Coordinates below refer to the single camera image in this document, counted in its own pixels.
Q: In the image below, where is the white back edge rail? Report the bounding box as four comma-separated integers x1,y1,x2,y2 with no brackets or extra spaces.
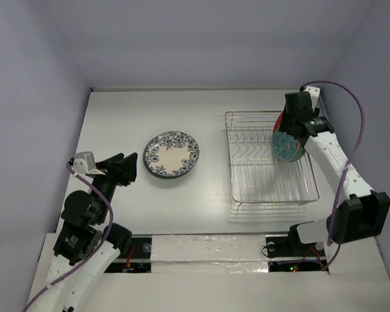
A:
90,86,300,92

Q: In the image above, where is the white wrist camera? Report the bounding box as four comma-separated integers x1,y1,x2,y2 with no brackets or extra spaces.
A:
69,151,98,174
300,85,320,107

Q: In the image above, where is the foil covered front panel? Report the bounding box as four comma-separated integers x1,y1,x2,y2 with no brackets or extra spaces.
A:
150,235,268,274

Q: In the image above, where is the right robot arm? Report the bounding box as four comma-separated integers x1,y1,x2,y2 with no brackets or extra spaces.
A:
278,90,390,255

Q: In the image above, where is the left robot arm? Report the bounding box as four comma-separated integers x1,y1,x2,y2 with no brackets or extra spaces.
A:
24,151,138,311

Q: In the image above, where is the dark blue patterned plate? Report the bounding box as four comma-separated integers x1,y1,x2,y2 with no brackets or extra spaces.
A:
143,131,200,166

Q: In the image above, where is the metal wire dish rack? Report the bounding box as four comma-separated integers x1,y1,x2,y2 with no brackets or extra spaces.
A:
224,110,320,211

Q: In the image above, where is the green floral plate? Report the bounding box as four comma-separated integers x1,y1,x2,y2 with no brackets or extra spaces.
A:
289,145,306,163

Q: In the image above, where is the red plate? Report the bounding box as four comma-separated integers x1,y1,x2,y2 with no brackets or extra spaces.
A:
271,113,300,163

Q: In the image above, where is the teal blue plate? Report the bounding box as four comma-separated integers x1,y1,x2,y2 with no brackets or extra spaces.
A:
144,162,196,179

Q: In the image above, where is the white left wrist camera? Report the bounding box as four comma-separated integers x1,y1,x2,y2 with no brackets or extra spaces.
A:
69,151,98,174

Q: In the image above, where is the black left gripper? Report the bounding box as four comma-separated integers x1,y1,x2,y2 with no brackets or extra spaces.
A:
91,151,138,222

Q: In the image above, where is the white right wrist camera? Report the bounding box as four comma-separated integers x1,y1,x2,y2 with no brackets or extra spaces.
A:
300,85,320,107

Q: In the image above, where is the right side aluminium rail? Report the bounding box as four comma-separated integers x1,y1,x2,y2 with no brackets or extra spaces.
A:
310,95,334,133

